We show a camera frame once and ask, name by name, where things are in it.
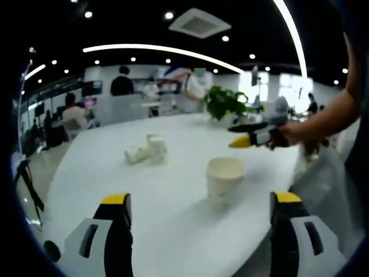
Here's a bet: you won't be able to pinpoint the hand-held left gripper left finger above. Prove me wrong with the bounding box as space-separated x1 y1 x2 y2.
63 193 134 277

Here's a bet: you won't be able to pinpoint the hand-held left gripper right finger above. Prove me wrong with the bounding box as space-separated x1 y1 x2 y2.
269 190 347 277

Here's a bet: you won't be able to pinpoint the green-print paper cup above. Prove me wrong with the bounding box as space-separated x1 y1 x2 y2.
206 156 246 209

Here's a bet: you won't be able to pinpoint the pile of paper cups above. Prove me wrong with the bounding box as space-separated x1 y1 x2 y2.
123 133 168 167

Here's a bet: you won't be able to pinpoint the person's right hand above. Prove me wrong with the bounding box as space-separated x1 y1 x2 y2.
277 121 311 147

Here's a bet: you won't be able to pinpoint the green potted plant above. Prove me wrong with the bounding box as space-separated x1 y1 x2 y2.
202 85 255 125

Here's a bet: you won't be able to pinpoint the small black device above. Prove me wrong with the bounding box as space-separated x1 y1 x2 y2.
43 240 62 263

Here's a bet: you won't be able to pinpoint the grey mesh office chair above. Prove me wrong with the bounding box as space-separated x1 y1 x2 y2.
289 144 357 257

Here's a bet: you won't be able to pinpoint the white table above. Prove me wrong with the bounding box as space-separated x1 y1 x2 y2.
43 113 303 277

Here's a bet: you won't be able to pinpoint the straight ceiling light strip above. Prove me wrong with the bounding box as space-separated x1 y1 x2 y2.
24 63 46 81
272 0 308 78

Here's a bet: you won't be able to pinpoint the red blue striped banner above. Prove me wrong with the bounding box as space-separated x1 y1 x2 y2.
157 65 191 87

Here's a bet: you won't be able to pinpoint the black tripod stand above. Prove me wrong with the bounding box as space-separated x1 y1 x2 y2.
13 160 46 227

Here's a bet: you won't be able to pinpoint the white ceiling air vent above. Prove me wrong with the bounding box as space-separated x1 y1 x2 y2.
168 8 233 40

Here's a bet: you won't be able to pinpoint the grey desk partition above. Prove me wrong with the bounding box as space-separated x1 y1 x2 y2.
95 94 144 126

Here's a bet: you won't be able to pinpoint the round ceiling downlights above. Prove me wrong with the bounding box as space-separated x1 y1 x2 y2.
28 0 348 86

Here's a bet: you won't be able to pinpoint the long curved light strip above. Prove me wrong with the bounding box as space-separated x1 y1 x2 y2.
82 43 245 74

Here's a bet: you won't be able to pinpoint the dark red screen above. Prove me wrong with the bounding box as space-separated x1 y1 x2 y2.
82 80 103 98

